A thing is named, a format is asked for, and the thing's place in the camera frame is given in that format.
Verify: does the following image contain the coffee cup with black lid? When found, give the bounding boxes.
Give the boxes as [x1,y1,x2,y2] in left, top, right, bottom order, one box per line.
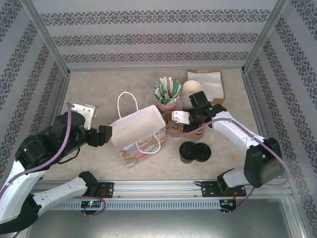
[179,141,199,165]

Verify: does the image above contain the patterned paper bag white handles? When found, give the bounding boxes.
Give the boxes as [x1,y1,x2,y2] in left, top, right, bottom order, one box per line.
[110,91,167,170]

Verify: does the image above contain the brown napkin tray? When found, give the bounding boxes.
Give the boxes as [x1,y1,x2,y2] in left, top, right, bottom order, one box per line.
[186,69,226,105]

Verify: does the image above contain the pink cup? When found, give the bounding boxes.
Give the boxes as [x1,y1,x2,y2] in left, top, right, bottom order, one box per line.
[156,98,178,113]

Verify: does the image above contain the green striped wrapped straw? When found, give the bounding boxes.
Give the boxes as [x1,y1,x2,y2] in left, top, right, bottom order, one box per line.
[153,84,164,101]
[172,79,181,99]

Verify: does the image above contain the brown wooden stirrer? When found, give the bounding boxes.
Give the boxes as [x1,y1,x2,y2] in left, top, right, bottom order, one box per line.
[166,76,174,96]

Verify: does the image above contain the small green-lit circuit board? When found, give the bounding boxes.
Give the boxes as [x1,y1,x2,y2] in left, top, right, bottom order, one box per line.
[81,200,103,208]

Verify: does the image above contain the grey metal base panel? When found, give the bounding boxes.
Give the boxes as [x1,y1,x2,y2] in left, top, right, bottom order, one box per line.
[24,198,306,238]

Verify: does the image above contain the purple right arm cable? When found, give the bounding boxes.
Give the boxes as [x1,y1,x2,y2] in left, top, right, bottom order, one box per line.
[172,118,290,216]

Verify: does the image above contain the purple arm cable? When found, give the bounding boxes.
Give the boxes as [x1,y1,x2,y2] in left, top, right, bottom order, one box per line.
[172,118,290,216]
[0,103,107,217]

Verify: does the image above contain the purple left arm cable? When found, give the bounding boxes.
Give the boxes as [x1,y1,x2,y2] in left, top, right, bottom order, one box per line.
[0,103,107,217]

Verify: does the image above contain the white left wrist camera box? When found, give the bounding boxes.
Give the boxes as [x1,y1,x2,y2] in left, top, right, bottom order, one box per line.
[73,103,98,130]

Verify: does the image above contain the aluminium frame side rail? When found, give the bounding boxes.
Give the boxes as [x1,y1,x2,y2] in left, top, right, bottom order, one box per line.
[50,72,72,126]
[242,71,272,142]

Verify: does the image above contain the aluminium frame cross beam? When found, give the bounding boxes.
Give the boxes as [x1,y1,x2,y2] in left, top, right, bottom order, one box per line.
[66,65,245,73]

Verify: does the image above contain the grey slotted cable duct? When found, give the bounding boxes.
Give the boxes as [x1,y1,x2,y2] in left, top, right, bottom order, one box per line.
[53,199,223,211]

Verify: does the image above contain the aluminium frame corner post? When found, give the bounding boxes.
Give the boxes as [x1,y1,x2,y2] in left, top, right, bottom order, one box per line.
[24,0,71,75]
[241,0,290,74]

